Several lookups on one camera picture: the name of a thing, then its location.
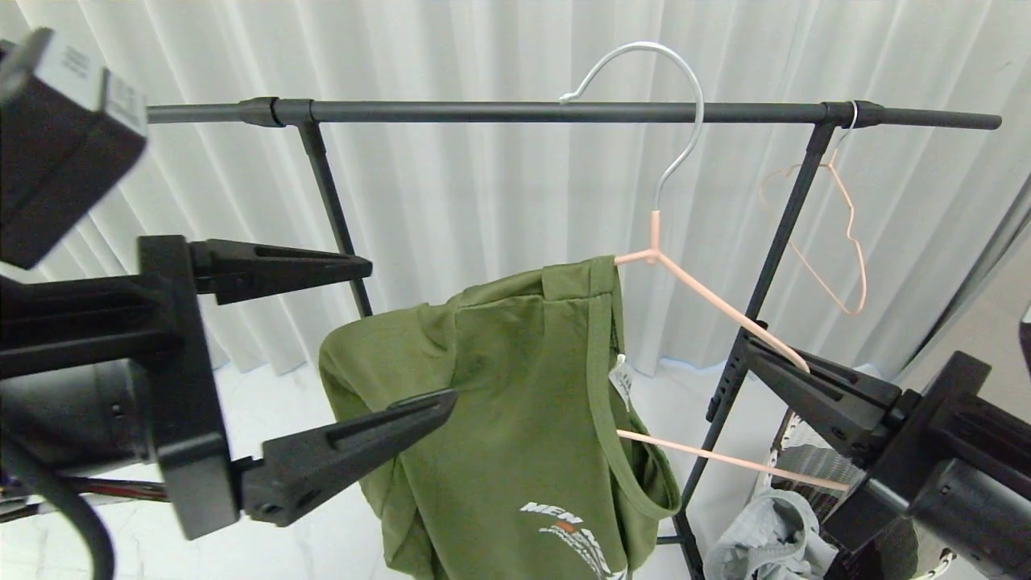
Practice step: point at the pale grey shorts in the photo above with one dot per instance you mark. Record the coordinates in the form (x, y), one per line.
(765, 540)

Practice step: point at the pink clothes hanger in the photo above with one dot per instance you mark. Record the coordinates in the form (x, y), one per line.
(701, 292)
(847, 217)

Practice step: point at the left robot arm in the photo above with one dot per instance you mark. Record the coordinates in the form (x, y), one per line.
(97, 487)

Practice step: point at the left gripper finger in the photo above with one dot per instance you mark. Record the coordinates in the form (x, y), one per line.
(266, 270)
(322, 467)

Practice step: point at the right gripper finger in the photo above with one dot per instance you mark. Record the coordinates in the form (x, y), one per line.
(838, 411)
(854, 380)

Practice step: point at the green printed t-shirt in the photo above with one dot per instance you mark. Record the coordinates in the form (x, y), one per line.
(499, 403)

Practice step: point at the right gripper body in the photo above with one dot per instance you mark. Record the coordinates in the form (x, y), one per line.
(926, 451)

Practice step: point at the white laundry basket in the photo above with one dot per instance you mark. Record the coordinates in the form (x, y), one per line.
(813, 471)

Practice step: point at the white curtain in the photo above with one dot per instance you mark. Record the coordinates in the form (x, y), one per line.
(483, 209)

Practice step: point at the black clothes rack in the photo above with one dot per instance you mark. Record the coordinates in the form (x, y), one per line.
(483, 111)

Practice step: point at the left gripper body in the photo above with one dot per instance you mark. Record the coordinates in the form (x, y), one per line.
(177, 362)

